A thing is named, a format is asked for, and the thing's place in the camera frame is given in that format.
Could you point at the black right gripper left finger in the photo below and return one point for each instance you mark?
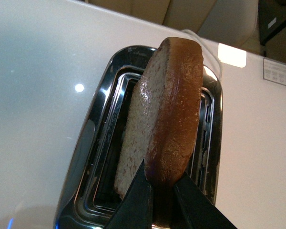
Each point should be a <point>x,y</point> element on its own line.
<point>136,209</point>

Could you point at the slice of bread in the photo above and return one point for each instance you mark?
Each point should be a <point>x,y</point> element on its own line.
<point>163,116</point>

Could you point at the right beige chair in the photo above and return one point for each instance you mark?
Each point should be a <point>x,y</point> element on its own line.
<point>227,21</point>

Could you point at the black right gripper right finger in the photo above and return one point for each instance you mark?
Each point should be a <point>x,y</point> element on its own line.
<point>197,211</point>

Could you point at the label card on table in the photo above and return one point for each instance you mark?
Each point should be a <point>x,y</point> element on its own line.
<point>274,71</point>

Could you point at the white chrome two-slot toaster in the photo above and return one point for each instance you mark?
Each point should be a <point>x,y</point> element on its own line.
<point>88,198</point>

